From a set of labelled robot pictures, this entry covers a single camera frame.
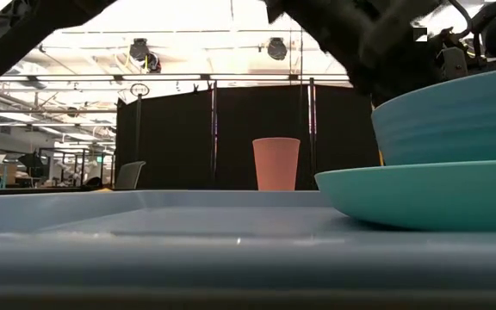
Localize pink plastic cup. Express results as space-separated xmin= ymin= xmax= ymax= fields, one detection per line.
xmin=251 ymin=137 xmax=301 ymax=192

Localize black curtain partition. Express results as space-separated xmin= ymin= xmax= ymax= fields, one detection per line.
xmin=115 ymin=84 xmax=381 ymax=191

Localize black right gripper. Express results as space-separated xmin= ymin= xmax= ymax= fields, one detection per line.
xmin=264 ymin=0 xmax=473 ymax=109

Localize black ceiling cord reel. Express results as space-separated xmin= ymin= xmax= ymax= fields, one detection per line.
xmin=267 ymin=37 xmax=288 ymax=62
xmin=128 ymin=37 xmax=151 ymax=62

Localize grey chair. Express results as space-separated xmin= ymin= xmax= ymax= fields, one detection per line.
xmin=114 ymin=160 xmax=147 ymax=191

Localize background robot station frame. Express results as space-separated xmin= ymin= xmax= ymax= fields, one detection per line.
xmin=36 ymin=146 xmax=115 ymax=188

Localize black ring-topped stand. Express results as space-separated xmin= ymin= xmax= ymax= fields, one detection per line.
xmin=129 ymin=83 xmax=151 ymax=164

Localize blue plastic bowl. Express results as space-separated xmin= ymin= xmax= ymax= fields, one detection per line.
xmin=370 ymin=65 xmax=496 ymax=167

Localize teal plastic plate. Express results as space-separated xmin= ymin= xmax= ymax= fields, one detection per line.
xmin=314 ymin=158 xmax=496 ymax=233

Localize light blue plastic tray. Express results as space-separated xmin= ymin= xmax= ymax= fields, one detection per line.
xmin=0 ymin=189 xmax=496 ymax=310

